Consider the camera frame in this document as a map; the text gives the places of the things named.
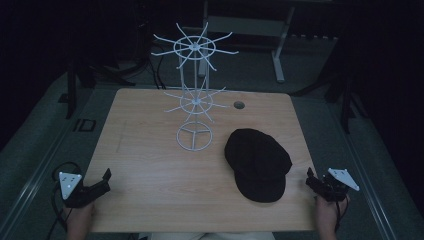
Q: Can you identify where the black metal stand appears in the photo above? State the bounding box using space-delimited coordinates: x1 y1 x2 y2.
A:
57 49 158 120
289 66 369 135

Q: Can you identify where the person's left hand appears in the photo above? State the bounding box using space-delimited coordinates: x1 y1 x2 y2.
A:
65 201 96 240

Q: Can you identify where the white metal desk frame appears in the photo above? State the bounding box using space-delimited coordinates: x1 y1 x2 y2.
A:
181 0 338 84

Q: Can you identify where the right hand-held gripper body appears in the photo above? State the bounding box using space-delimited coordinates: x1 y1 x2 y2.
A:
316 167 361 203

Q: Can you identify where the black floor bracket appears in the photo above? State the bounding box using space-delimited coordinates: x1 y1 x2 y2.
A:
72 117 98 133

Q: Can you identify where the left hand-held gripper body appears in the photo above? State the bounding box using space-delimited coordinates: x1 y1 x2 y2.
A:
58 171 101 210

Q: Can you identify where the person's right hand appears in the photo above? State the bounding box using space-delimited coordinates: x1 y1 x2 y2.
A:
315 194 352 240

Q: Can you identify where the person's light clothing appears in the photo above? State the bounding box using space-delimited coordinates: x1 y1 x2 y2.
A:
137 231 277 240

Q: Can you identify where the black cap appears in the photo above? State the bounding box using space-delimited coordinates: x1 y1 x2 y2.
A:
223 127 294 204

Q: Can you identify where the white wire hanging rack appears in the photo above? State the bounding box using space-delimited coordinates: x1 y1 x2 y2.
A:
150 21 240 153

